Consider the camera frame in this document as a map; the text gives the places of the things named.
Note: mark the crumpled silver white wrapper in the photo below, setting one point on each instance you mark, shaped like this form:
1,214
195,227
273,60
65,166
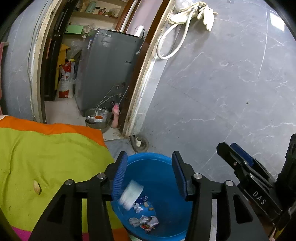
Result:
136,221

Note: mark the grey drain pipe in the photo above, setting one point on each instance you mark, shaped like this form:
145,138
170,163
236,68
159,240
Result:
143,147

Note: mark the white plastic bottle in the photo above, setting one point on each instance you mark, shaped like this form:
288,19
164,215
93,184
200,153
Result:
139,31

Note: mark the red white sack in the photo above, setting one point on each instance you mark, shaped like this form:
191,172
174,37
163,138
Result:
66,81

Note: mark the multicoloured blanket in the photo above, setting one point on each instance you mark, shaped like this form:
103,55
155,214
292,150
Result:
57,157

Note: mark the wooden door frame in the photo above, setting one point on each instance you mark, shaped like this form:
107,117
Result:
141,92

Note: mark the crumpled red white wrapper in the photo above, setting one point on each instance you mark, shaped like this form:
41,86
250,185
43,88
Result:
150,224

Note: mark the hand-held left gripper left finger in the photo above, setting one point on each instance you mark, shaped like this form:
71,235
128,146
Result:
120,176

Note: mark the green box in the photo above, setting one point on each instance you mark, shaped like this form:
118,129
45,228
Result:
74,29

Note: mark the orange lid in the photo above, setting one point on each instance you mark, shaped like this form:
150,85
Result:
98,118

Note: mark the light green jar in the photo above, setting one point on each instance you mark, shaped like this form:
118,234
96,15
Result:
91,7

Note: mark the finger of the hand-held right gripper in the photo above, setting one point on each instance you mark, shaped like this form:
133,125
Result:
240,151
259,194

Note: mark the cream cloth gloves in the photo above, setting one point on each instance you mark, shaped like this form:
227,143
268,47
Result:
205,14

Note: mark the yellow bag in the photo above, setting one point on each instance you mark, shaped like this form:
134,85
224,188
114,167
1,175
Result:
62,53

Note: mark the white paper cup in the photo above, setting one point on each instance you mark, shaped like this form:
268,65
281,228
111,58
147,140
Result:
130,194

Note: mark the beige peel piece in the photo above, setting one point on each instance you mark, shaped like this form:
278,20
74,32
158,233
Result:
37,187

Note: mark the small white blue scrap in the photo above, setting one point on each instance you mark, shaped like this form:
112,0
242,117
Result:
143,198

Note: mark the small crumpled white paper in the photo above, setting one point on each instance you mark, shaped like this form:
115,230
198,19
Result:
138,207

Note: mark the metal pot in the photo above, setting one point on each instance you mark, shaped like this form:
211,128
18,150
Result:
97,124

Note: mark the white plastic bag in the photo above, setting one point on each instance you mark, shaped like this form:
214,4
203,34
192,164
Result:
185,4

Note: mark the dry twigs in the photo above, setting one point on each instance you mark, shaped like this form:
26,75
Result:
111,95

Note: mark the wooden shelf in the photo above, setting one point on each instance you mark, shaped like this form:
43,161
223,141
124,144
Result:
97,16

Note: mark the blue plastic basin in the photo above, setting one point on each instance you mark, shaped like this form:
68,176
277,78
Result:
157,176

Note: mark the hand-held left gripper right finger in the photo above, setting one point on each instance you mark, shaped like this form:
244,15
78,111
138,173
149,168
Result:
178,173

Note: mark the grey washing machine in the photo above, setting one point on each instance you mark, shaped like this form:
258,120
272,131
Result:
106,69

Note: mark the pink bottle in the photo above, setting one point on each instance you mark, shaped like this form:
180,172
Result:
115,118

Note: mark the dark wooden door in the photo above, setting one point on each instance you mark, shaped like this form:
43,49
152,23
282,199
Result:
52,58

